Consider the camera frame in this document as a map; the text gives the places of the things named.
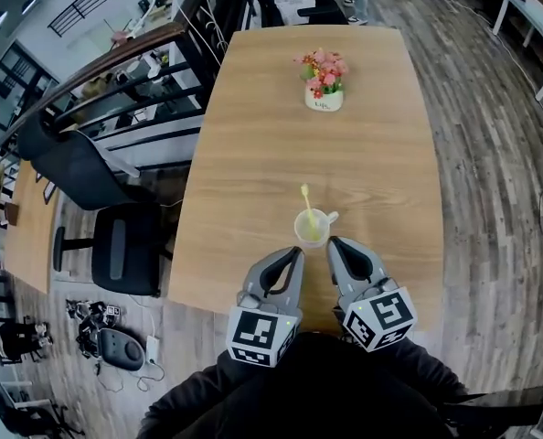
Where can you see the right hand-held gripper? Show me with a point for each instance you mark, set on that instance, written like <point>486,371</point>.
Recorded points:
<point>386,316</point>

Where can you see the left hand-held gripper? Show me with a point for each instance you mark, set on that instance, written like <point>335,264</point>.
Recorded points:
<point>253,332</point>

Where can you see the white cup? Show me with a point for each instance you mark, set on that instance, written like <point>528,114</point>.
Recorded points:
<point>301,229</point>

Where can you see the yellow toothbrush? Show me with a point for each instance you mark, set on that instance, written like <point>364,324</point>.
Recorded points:
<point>309,210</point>

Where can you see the person's right forearm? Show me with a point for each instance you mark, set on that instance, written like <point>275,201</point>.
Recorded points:
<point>422,368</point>

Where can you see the person's left forearm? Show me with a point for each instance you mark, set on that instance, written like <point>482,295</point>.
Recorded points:
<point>184,400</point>

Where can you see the person's dark clothed body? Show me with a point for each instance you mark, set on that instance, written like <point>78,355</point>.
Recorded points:
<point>317,391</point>

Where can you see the wooden table with white legs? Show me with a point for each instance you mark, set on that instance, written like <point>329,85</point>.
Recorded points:
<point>276,153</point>

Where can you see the white power adapter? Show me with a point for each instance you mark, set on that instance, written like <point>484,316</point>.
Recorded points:
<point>152,349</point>

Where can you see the black oval plastic shell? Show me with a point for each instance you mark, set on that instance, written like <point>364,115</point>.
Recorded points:
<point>118,350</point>

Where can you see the white pot with pink flowers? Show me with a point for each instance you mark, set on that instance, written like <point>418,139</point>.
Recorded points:
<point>324,101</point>

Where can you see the pile of black white equipment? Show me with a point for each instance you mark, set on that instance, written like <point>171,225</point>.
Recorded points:
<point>91,318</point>

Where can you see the narrow wooden table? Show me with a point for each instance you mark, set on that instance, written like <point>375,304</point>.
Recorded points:
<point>29,245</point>

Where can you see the black railing with wooden handrail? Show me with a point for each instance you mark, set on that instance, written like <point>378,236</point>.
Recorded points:
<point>157,32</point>

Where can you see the white desk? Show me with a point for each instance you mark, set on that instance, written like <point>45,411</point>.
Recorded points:
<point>527,12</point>

